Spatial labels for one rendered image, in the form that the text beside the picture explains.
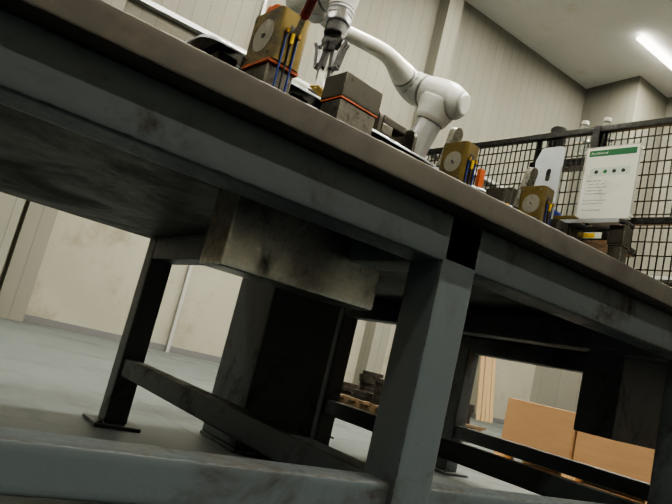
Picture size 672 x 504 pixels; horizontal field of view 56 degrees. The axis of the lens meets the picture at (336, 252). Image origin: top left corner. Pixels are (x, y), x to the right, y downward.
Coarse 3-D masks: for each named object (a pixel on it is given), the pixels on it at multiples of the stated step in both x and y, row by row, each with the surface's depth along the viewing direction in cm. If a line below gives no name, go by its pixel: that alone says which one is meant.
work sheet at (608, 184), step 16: (624, 144) 244; (640, 144) 240; (592, 160) 253; (608, 160) 248; (624, 160) 243; (640, 160) 238; (592, 176) 251; (608, 176) 246; (624, 176) 241; (592, 192) 249; (608, 192) 244; (624, 192) 239; (576, 208) 252; (592, 208) 247; (608, 208) 242; (624, 208) 237
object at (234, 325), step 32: (256, 288) 241; (256, 320) 234; (288, 320) 232; (320, 320) 240; (224, 352) 248; (256, 352) 227; (288, 352) 232; (320, 352) 240; (224, 384) 240; (256, 384) 224; (288, 384) 232; (320, 384) 239; (288, 416) 232
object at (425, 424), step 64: (0, 64) 65; (64, 64) 69; (128, 128) 73; (192, 128) 77; (256, 128) 82; (256, 192) 85; (320, 192) 88; (384, 192) 94; (192, 256) 189; (256, 256) 111; (320, 256) 118; (384, 256) 113; (448, 256) 101; (512, 256) 110; (128, 320) 221; (384, 320) 244; (448, 320) 101; (512, 320) 194; (576, 320) 127; (640, 320) 132; (128, 384) 216; (384, 384) 103; (448, 384) 101; (640, 384) 177; (0, 448) 66; (64, 448) 70; (128, 448) 76; (256, 448) 131; (320, 448) 114; (384, 448) 98; (448, 448) 201; (512, 448) 273
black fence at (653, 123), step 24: (648, 120) 240; (480, 144) 300; (504, 144) 290; (552, 144) 271; (576, 144) 262; (600, 144) 254; (576, 168) 259; (576, 192) 256; (648, 216) 231; (648, 264) 226
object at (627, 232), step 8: (616, 232) 192; (624, 232) 191; (608, 240) 193; (616, 240) 192; (624, 240) 191; (608, 248) 193; (616, 248) 191; (624, 248) 192; (616, 256) 190; (624, 256) 192
